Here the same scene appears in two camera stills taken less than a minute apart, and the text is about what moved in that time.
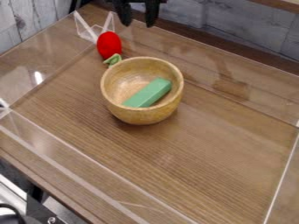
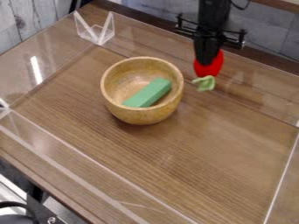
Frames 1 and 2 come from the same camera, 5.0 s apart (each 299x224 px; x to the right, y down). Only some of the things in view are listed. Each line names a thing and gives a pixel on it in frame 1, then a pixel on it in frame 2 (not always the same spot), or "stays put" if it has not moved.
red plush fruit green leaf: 108,47 to 208,72
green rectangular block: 152,93 stays put
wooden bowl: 125,78 stays put
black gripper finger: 152,11 to 206,45
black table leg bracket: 38,213 stays put
